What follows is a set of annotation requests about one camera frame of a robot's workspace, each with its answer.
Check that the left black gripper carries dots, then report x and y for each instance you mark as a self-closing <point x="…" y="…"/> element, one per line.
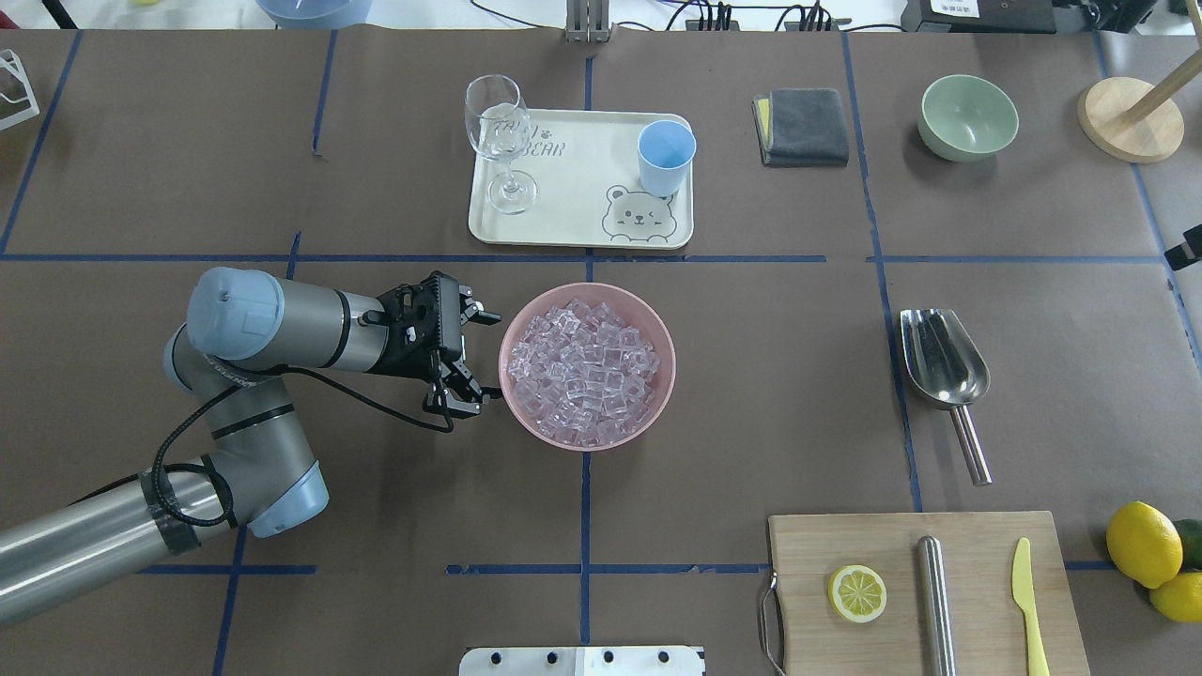
<point x="406" y="361"/>

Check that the pink bowl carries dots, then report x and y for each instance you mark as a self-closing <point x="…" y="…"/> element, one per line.
<point x="587" y="366"/>

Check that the steel ice scoop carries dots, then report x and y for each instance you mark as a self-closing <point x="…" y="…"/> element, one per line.
<point x="946" y="369"/>

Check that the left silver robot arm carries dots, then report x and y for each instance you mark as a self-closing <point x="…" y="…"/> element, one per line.
<point x="242" y="458"/>

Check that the clear ice cubes pile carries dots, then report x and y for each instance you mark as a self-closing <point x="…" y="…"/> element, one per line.
<point x="584" y="371"/>

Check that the light blue plastic cup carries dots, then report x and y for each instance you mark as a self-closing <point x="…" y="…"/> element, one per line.
<point x="666" y="149"/>

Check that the wooden cup stand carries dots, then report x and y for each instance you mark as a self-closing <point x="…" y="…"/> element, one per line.
<point x="1132" y="112"/>

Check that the cream bear tray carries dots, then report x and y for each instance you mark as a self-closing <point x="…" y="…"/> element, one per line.
<point x="586" y="167"/>

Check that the clear wine glass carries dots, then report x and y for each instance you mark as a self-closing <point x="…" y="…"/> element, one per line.
<point x="499" y="129"/>

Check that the large blue bowl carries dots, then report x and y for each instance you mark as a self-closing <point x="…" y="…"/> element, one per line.
<point x="317" y="14"/>

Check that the wooden cutting board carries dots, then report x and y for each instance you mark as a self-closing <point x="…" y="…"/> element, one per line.
<point x="987" y="628"/>

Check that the grey folded cloth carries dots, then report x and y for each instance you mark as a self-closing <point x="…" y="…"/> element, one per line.
<point x="801" y="127"/>

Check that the lemon half slice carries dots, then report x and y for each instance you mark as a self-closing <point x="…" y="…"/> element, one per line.
<point x="857" y="593"/>

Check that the steel cylinder rod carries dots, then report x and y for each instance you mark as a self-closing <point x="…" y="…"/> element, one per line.
<point x="933" y="578"/>

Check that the green ceramic bowl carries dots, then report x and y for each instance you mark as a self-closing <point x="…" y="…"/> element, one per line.
<point x="963" y="118"/>

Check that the yellow plastic knife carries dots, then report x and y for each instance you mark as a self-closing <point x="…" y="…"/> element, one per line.
<point x="1023" y="594"/>

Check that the yellow lemon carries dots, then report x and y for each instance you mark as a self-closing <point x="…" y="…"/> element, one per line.
<point x="1179" y="599"/>
<point x="1144" y="544"/>

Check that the green lime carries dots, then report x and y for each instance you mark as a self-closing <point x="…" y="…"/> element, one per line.
<point x="1189" y="531"/>

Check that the aluminium frame post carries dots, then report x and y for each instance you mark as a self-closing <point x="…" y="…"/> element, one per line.
<point x="588" y="21"/>

